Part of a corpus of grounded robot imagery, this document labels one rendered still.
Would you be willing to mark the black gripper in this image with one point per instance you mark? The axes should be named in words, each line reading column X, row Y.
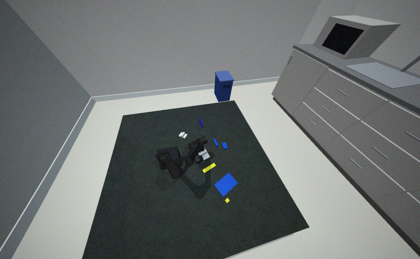
column 198, row 159

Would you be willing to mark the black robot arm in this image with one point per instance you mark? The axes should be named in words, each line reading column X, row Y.
column 173, row 166

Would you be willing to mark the blue flat plate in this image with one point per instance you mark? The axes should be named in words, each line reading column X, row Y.
column 225, row 184

